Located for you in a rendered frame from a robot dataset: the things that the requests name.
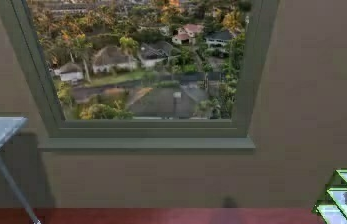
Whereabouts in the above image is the grey-green framed window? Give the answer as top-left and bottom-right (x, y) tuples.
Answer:
(0, 0), (281, 154)

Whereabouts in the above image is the green glass shelf unit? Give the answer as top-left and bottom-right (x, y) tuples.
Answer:
(312, 168), (347, 224)

